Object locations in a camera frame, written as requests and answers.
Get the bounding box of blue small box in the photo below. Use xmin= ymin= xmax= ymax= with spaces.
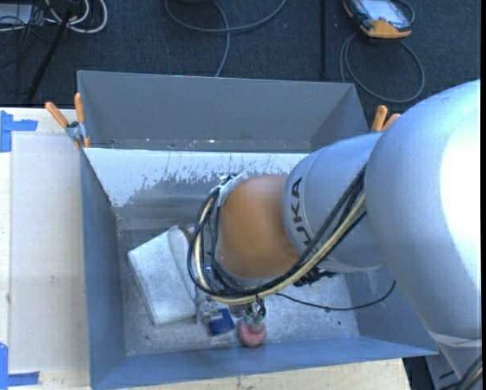
xmin=207 ymin=308 xmax=236 ymax=337

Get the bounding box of grey metal bin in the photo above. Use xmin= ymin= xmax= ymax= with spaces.
xmin=76 ymin=69 xmax=440 ymax=390

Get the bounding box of white folded cloth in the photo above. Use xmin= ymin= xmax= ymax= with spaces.
xmin=126 ymin=224 xmax=198 ymax=327

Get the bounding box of red round toy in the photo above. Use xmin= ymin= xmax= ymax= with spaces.
xmin=236 ymin=319 xmax=267 ymax=349

